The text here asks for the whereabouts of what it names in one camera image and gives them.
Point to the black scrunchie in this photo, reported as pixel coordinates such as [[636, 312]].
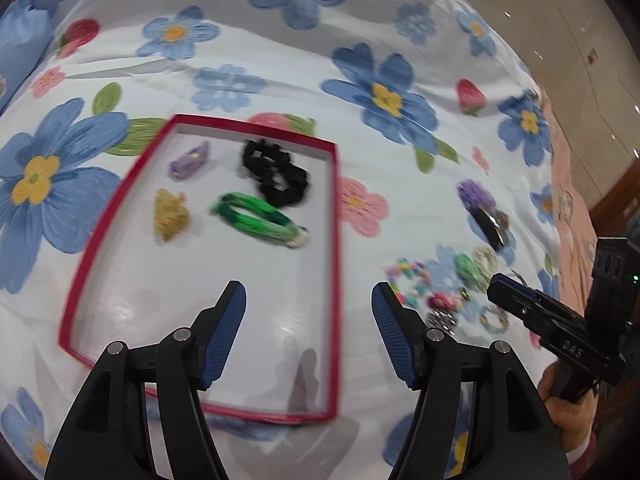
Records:
[[280, 187]]

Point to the floral bedsheet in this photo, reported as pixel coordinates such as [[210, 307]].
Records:
[[300, 70]]

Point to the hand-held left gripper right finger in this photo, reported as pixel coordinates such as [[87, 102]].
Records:
[[395, 335]]

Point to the wooden furniture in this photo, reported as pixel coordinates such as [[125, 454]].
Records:
[[617, 205]]

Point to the pink printed blanket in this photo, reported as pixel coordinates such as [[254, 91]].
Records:
[[570, 220]]

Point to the pink hair clip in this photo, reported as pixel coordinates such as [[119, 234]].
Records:
[[442, 302]]

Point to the purple scrunchie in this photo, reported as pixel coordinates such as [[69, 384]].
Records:
[[474, 194]]

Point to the purple bow hair clip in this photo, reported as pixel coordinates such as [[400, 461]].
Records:
[[189, 162]]

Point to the person's right forearm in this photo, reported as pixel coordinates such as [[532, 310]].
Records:
[[585, 450]]

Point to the yellow hair claw clip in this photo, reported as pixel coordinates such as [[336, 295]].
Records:
[[171, 215]]

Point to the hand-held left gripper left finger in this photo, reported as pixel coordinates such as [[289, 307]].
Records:
[[225, 330]]

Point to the green hair clip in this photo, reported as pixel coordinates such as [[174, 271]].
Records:
[[467, 266]]

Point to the person's right hand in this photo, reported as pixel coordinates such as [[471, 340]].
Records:
[[570, 417]]

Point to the red shallow box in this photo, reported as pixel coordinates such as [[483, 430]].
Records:
[[175, 310]]

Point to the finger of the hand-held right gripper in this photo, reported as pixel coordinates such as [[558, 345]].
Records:
[[515, 297]]

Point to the dark hair claw clip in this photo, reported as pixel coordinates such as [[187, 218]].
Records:
[[487, 227]]

